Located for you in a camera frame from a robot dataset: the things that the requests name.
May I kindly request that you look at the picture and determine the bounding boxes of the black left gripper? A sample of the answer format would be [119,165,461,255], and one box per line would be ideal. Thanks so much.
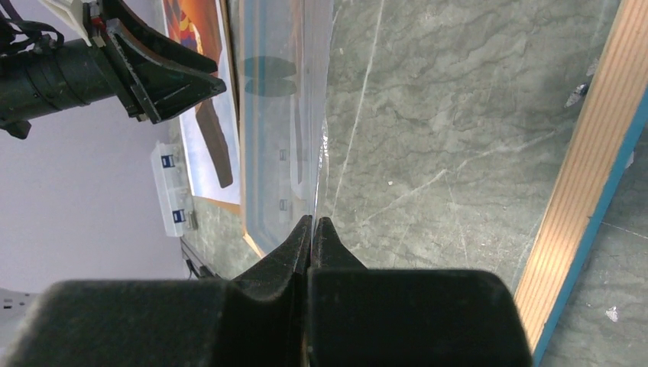
[1,0,227,140]

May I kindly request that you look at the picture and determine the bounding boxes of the blue wooden picture frame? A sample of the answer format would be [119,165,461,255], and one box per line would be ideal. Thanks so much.
[238,0,648,367]

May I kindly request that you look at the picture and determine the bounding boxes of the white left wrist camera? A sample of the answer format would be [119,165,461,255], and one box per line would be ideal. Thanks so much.
[40,0,106,47]

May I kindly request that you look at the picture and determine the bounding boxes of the hot air balloon photo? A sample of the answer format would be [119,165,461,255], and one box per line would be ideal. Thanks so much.
[161,1,241,210]

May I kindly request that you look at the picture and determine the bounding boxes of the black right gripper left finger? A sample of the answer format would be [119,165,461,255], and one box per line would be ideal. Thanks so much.
[1,216,313,366]

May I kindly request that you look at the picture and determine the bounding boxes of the clear plastic frame sheet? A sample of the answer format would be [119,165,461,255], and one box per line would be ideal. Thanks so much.
[238,1,334,255]

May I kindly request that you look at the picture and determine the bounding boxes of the clear plastic screw box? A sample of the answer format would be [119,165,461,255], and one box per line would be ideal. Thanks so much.
[150,141,197,238]

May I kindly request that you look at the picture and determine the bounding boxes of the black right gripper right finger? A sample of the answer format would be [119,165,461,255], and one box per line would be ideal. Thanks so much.
[305,217,533,366]

